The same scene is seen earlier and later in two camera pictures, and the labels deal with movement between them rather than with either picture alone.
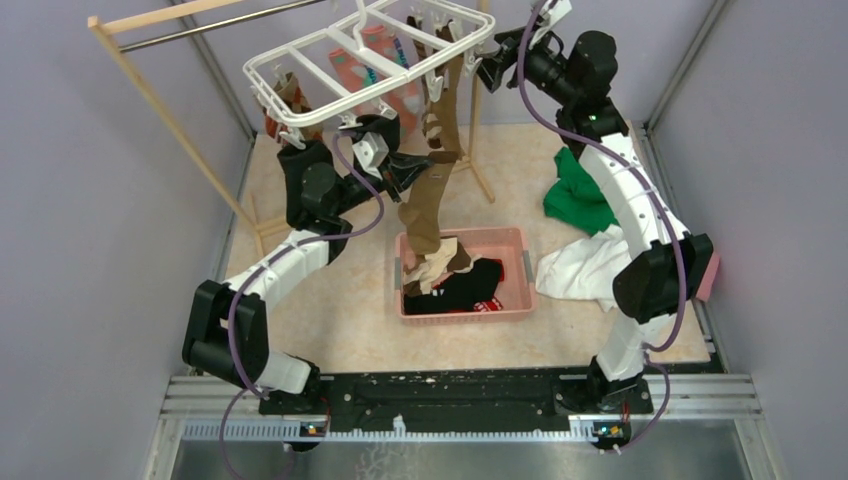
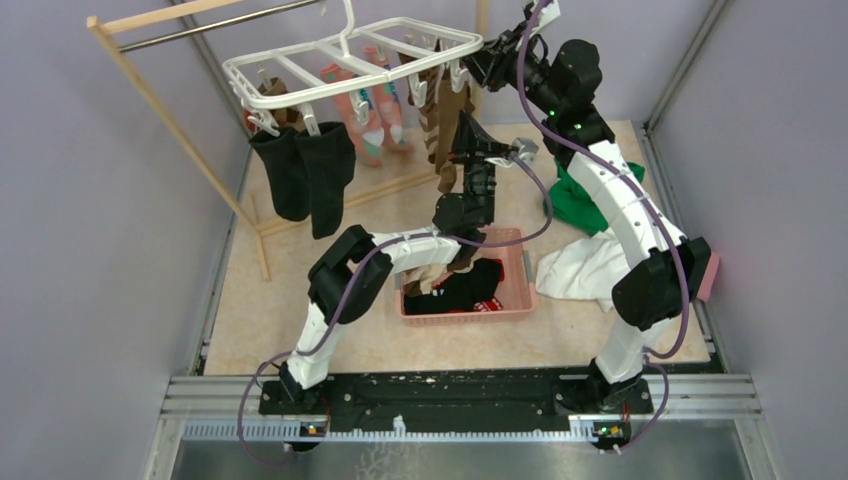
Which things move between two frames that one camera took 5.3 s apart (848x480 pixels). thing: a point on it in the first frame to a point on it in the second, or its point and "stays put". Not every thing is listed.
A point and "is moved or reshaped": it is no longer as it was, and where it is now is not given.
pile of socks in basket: x=450 y=280 stays put
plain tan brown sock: x=450 y=148 is moved or reshaped
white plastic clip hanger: x=350 y=70 is moved or reshaped
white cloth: x=585 y=268 stays put
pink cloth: x=708 y=284 stays put
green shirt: x=574 y=200 stays put
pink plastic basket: x=516 y=292 stays put
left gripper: x=403 y=169 to x=473 y=144
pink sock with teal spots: x=356 y=75 to x=386 y=107
